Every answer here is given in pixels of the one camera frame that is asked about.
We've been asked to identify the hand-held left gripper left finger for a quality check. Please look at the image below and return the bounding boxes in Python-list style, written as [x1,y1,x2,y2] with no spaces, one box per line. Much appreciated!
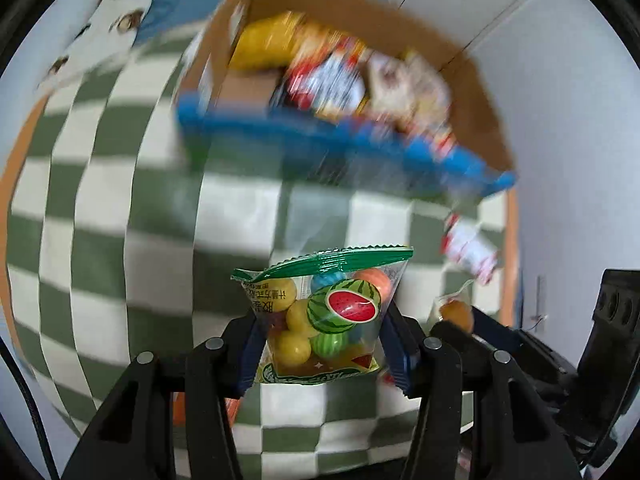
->
[62,307,266,480]

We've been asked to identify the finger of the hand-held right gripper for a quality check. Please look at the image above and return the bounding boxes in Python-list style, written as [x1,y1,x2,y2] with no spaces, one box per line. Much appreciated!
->
[471,306,523,362]
[431,320,482,357]

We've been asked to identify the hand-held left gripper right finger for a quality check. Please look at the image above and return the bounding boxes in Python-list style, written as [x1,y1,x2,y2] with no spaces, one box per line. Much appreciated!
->
[380,300,583,480]

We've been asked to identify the clear packet with orange ball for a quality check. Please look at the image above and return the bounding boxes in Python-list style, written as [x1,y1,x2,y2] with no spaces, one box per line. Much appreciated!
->
[427,280,476,333]

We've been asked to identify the green fruit candy bag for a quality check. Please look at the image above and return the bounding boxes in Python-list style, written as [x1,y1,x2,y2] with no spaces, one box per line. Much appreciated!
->
[231,245,415,386]

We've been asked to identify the cardboard box blue front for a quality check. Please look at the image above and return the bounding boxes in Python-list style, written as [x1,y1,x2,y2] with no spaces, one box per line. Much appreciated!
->
[175,0,518,201]

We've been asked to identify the clear snack packet yellow edges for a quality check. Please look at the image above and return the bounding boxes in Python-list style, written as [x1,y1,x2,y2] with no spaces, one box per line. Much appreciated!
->
[370,52,451,126]

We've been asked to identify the silver snack packet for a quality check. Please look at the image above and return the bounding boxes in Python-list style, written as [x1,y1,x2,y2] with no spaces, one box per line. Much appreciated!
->
[285,55,368,116]

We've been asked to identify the orange panda snack packet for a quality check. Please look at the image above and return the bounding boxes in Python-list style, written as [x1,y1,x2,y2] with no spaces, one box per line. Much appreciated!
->
[295,25,351,61]

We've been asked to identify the yellow noodle packet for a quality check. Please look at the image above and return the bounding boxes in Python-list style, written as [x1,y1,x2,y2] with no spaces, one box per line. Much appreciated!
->
[230,12,306,72]

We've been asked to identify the plain orange snack packet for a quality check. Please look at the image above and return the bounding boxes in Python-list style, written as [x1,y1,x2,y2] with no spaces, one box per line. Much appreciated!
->
[172,392,241,428]

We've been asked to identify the red and white long packet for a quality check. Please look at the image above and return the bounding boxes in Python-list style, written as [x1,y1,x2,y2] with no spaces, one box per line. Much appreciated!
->
[440,212,501,286]

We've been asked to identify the green white checkered mat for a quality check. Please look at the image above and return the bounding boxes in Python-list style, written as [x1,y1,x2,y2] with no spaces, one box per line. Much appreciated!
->
[0,10,521,471]

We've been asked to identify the bed with blue sheet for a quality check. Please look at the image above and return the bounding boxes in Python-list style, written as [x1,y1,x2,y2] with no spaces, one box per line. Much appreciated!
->
[132,0,226,46]

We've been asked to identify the white bear print pillow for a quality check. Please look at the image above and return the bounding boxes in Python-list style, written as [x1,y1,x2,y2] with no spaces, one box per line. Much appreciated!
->
[37,0,158,91]

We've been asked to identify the black cable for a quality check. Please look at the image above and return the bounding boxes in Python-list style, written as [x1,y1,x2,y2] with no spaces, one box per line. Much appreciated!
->
[0,335,53,480]

